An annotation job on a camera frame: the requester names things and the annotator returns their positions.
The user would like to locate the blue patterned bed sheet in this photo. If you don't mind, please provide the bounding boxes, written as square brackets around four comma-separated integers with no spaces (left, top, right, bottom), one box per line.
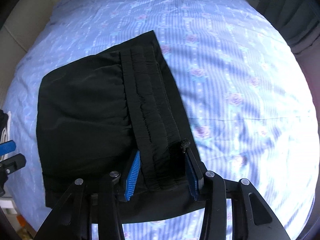
[2,0,320,240]

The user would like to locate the beige louvred wardrobe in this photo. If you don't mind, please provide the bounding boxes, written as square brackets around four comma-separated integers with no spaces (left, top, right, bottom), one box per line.
[0,0,63,53]

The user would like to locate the black pants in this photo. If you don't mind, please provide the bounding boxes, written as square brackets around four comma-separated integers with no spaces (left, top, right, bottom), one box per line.
[36,30,207,224]

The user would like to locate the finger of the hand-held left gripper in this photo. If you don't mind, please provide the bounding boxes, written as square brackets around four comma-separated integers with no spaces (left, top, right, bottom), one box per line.
[0,141,17,156]
[0,154,27,178]

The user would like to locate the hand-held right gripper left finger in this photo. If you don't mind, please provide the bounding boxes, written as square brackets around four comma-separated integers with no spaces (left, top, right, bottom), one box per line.
[34,150,143,240]

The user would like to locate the teal curtain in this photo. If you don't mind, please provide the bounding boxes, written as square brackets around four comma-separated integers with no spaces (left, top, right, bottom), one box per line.
[257,0,320,55]

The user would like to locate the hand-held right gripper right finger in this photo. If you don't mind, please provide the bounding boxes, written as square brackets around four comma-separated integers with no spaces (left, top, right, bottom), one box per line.
[184,147,292,240]

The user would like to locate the stack of folded clothes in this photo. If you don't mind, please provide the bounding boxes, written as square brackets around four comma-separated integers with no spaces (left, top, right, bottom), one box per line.
[0,109,12,161]

